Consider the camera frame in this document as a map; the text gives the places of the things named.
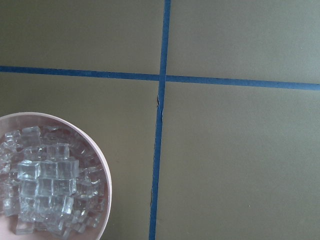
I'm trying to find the pink bowl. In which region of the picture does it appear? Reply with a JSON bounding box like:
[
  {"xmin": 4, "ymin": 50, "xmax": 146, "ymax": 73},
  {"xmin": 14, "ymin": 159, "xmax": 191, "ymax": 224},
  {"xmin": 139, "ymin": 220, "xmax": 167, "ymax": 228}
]
[{"xmin": 0, "ymin": 112, "xmax": 113, "ymax": 240}]

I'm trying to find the pile of ice cubes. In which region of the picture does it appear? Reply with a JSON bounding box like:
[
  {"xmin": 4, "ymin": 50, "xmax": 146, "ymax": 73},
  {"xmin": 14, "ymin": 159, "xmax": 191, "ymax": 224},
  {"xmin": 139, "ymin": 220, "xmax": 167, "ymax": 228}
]
[{"xmin": 0, "ymin": 125, "xmax": 106, "ymax": 240}]

